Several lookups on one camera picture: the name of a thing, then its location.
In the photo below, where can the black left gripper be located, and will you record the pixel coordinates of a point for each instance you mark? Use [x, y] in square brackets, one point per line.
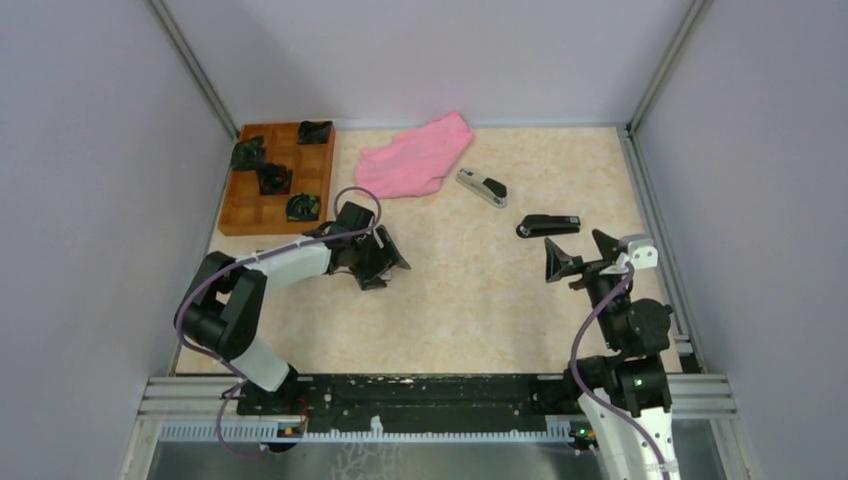
[368, 278]

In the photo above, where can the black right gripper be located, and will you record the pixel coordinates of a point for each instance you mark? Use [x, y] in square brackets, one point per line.
[559, 263]

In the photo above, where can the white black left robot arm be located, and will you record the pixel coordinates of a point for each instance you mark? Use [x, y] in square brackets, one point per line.
[220, 312]

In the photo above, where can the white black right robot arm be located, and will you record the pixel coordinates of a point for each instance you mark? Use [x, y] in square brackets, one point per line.
[615, 371]

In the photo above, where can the beige and black stapler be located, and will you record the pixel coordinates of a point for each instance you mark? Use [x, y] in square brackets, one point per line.
[490, 190]

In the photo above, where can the pink cloth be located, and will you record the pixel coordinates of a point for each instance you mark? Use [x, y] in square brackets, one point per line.
[415, 161]

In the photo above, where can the dark rolled sock back right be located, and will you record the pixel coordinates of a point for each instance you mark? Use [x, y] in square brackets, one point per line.
[314, 133]

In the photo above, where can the dark rolled sock back left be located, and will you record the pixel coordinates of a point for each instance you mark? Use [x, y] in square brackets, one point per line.
[248, 155]

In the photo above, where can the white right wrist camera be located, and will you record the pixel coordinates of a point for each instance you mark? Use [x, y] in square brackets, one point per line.
[639, 251]

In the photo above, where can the aluminium frame rail right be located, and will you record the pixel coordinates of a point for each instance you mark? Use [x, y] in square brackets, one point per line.
[671, 281]

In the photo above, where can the aluminium frame rail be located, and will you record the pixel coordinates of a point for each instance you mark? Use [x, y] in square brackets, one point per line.
[671, 281]
[192, 397]

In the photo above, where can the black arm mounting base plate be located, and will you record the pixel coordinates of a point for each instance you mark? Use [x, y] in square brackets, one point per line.
[417, 404]

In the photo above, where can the aluminium front frame rail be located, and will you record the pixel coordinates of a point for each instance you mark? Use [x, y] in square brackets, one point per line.
[192, 397]

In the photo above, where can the white slotted cable duct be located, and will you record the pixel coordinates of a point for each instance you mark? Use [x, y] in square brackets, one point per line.
[256, 431]

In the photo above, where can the aluminium frame corner post right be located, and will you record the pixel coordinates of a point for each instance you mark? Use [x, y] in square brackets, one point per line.
[694, 15]

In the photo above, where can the aluminium frame corner post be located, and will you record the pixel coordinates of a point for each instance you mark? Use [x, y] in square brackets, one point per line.
[694, 15]
[190, 61]

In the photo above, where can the aluminium frame corner post left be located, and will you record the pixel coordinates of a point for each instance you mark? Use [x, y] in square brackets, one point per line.
[190, 61]

